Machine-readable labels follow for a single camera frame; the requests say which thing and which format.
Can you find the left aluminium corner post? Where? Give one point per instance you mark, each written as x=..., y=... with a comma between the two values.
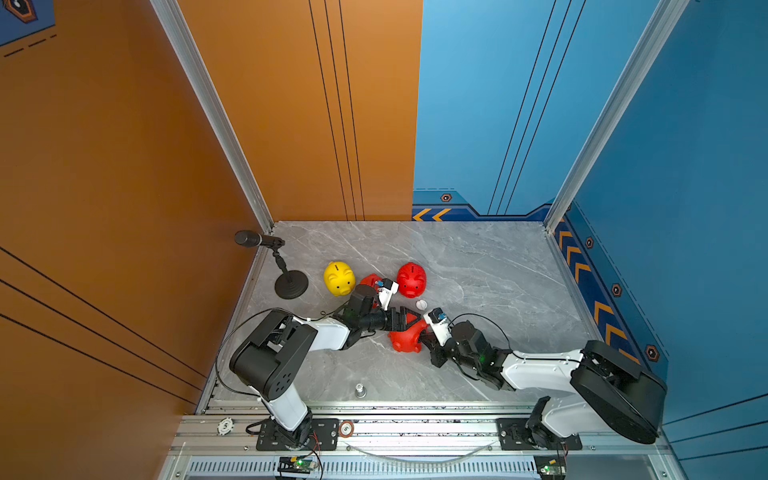
x=177, y=31

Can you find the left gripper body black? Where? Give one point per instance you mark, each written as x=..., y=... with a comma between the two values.
x=377, y=322

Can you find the circuit board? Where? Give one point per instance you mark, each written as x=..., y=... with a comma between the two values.
x=295, y=467
x=550, y=468

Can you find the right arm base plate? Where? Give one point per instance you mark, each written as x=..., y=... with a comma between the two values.
x=516, y=433

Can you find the silver metal post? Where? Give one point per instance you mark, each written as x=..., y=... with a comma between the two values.
x=360, y=391

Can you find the black microphone on stand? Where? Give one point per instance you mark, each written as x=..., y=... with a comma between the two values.
x=290, y=284

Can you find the right aluminium corner post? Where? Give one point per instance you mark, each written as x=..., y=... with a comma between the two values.
x=652, y=40

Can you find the red piggy bank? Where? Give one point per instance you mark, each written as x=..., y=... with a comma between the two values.
x=408, y=341
x=373, y=280
x=412, y=280

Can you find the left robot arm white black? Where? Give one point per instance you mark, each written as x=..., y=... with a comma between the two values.
x=269, y=359

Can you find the left circuit board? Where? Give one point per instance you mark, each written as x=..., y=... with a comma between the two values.
x=295, y=467

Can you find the aluminium corner post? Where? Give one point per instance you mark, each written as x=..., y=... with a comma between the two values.
x=652, y=40
x=177, y=31

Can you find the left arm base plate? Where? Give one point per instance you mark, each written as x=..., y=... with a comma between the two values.
x=314, y=434

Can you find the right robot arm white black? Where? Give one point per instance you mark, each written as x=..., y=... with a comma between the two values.
x=591, y=389

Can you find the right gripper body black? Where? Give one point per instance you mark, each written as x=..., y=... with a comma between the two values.
x=472, y=364

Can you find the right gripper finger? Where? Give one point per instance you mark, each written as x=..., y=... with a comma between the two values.
x=428, y=338
x=438, y=355

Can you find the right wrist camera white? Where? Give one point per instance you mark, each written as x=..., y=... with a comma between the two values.
x=439, y=324

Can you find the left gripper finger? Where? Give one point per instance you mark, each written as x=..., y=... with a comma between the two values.
x=402, y=324
x=404, y=313

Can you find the yellow piggy bank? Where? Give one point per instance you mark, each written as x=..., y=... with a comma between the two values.
x=339, y=278

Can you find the right circuit board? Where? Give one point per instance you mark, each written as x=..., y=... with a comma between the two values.
x=550, y=468

